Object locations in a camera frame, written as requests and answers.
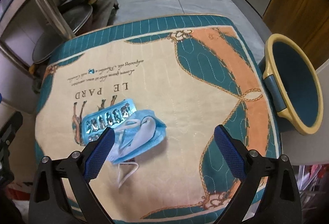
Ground dark round pan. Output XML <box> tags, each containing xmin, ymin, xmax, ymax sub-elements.
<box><xmin>60</xmin><ymin>4</ymin><xmax>93</xmax><ymax>34</ymax></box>
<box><xmin>32</xmin><ymin>31</ymin><xmax>70</xmax><ymax>64</ymax></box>

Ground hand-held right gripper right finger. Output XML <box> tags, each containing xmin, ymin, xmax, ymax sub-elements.
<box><xmin>214</xmin><ymin>125</ymin><xmax>302</xmax><ymax>224</ymax></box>

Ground metal rack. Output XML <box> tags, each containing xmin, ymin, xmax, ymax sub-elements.
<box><xmin>0</xmin><ymin>0</ymin><xmax>120</xmax><ymax>78</ymax></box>

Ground silver blister pack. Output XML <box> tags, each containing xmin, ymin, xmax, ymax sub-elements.
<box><xmin>82</xmin><ymin>99</ymin><xmax>137</xmax><ymax>145</ymax></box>

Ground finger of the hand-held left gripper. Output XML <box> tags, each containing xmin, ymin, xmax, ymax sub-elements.
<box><xmin>0</xmin><ymin>93</ymin><xmax>23</xmax><ymax>185</ymax></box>

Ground tall wooden cabinet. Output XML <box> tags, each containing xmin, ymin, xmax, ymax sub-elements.
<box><xmin>262</xmin><ymin>0</ymin><xmax>329</xmax><ymax>68</ymax></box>

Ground blue face mask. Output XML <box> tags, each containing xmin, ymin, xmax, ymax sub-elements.
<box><xmin>107</xmin><ymin>110</ymin><xmax>167</xmax><ymax>188</ymax></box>

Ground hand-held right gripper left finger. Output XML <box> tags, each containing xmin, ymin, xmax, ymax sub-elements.
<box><xmin>28</xmin><ymin>127</ymin><xmax>115</xmax><ymax>224</ymax></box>

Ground blue bin with yellow rim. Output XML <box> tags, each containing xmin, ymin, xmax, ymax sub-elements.
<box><xmin>258</xmin><ymin>33</ymin><xmax>324</xmax><ymax>136</ymax></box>

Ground teal printed mat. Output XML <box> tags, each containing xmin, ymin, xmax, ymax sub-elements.
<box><xmin>35</xmin><ymin>15</ymin><xmax>283</xmax><ymax>224</ymax></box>

